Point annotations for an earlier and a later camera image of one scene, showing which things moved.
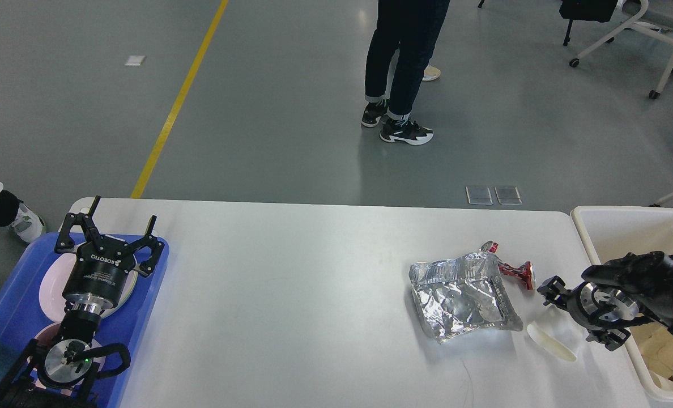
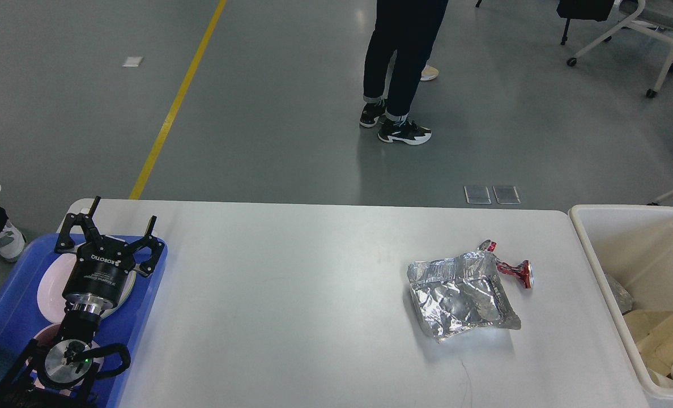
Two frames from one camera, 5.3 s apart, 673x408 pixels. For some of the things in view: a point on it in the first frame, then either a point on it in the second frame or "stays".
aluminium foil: (455, 296) stays
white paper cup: (663, 383) stays
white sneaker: (9, 210) -> (11, 243)
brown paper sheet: (662, 351) stays
